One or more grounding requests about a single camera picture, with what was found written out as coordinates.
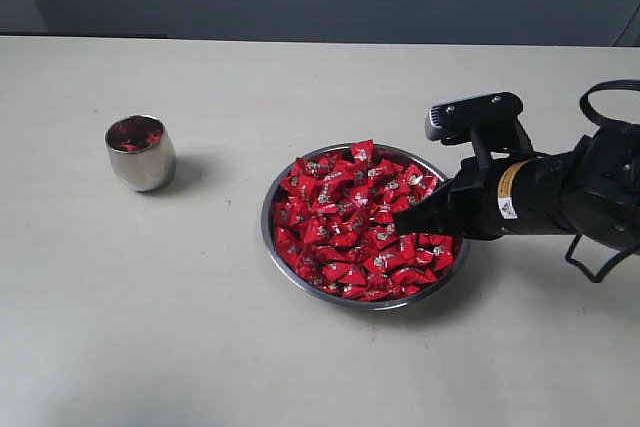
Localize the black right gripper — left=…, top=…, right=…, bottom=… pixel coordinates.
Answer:
left=393, top=154, right=530, bottom=240

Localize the stainless steel plate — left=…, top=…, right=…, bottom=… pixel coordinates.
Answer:
left=261, top=143, right=471, bottom=311

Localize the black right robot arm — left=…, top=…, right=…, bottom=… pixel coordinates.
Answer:
left=393, top=130, right=639, bottom=250

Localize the stainless steel cup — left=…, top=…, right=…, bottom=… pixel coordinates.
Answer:
left=105, top=115, right=176, bottom=192

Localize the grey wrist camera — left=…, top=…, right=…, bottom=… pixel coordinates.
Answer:
left=424, top=92, right=533, bottom=156

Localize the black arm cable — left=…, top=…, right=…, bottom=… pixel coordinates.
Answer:
left=578, top=79, right=640, bottom=131

